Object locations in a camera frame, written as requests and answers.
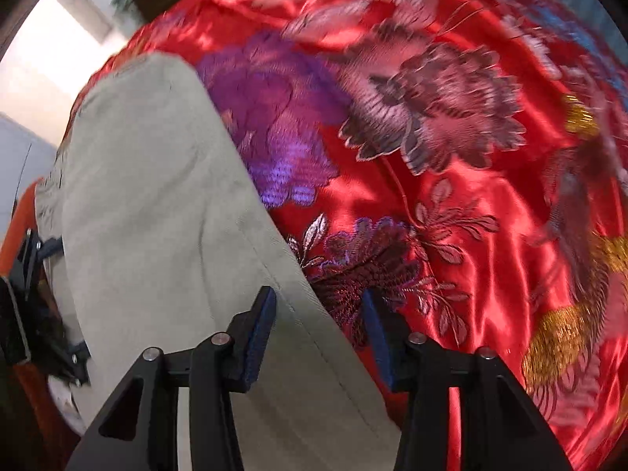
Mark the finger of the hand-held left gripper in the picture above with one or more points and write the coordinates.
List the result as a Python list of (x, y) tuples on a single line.
[(73, 363), (41, 250)]

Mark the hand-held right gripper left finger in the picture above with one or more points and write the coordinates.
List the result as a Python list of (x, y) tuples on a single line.
[(256, 333)]

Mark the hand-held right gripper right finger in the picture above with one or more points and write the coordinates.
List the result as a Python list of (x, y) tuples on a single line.
[(380, 338)]

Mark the beige pants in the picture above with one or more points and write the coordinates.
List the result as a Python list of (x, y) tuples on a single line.
[(162, 235)]

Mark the red floral satin blanket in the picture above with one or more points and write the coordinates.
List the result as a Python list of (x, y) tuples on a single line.
[(441, 122)]

